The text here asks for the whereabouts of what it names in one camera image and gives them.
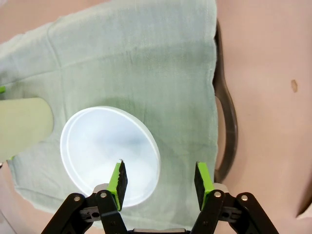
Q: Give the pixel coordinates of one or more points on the dark brown plastic tray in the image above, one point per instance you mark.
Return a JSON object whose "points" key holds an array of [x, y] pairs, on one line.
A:
{"points": [[232, 126]]}

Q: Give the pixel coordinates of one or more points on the pale green tall cup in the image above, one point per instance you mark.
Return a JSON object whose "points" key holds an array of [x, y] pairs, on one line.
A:
{"points": [[22, 122]]}

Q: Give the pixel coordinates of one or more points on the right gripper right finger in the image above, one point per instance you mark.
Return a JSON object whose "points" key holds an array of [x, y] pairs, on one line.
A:
{"points": [[200, 187]]}

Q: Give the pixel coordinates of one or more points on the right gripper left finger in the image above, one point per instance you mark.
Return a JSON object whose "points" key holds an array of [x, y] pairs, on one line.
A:
{"points": [[122, 185]]}

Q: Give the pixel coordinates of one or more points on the light blue bowl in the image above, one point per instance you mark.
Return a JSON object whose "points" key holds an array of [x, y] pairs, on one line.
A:
{"points": [[97, 146]]}

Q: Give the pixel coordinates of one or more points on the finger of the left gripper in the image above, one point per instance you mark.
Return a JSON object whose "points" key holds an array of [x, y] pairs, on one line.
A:
{"points": [[10, 158], [2, 89]]}

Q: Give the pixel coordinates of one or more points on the pale green cloth mat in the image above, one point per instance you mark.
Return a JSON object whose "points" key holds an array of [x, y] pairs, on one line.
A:
{"points": [[134, 73]]}

